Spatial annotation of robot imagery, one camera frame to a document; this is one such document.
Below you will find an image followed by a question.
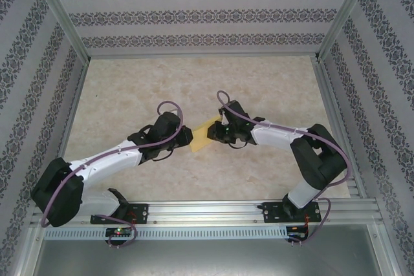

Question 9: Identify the yellow square paper sheet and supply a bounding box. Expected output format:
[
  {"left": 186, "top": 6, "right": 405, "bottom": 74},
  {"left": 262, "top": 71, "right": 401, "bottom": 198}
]
[{"left": 190, "top": 114, "right": 224, "bottom": 153}]

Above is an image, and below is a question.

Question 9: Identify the grey metal sheet panel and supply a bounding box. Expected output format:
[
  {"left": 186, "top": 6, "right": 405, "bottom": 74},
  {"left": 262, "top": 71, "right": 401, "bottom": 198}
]
[{"left": 32, "top": 239, "right": 389, "bottom": 276}]

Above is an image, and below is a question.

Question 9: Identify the aluminium back rail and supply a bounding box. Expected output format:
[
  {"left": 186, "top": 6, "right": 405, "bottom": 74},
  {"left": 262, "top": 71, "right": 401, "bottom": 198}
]
[{"left": 86, "top": 50, "right": 320, "bottom": 59}]

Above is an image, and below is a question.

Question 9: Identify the aluminium mounting rail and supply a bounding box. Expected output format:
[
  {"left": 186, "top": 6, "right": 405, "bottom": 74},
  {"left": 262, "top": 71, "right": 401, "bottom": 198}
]
[{"left": 30, "top": 200, "right": 384, "bottom": 226}]

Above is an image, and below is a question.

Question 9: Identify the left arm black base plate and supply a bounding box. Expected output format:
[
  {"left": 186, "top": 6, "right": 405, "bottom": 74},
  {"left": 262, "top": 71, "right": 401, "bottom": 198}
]
[{"left": 90, "top": 203, "right": 150, "bottom": 225}]

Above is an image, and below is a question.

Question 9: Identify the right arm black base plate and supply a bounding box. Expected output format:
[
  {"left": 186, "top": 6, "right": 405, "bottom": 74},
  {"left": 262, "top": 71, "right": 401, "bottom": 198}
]
[{"left": 262, "top": 201, "right": 323, "bottom": 224}]

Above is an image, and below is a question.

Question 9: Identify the slotted grey cable duct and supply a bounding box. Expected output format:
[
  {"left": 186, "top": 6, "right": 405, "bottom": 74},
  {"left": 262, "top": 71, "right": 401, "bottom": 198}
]
[{"left": 45, "top": 226, "right": 289, "bottom": 240}]

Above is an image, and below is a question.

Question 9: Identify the aluminium side rail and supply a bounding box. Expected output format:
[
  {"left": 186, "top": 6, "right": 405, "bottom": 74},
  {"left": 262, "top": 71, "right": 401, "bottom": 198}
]
[
  {"left": 55, "top": 58, "right": 91, "bottom": 162},
  {"left": 312, "top": 58, "right": 368, "bottom": 199}
]

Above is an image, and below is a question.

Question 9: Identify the aluminium frame post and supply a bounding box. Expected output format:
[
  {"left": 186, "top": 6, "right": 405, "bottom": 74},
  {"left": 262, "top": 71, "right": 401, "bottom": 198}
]
[
  {"left": 314, "top": 0, "right": 378, "bottom": 63},
  {"left": 25, "top": 0, "right": 91, "bottom": 63}
]

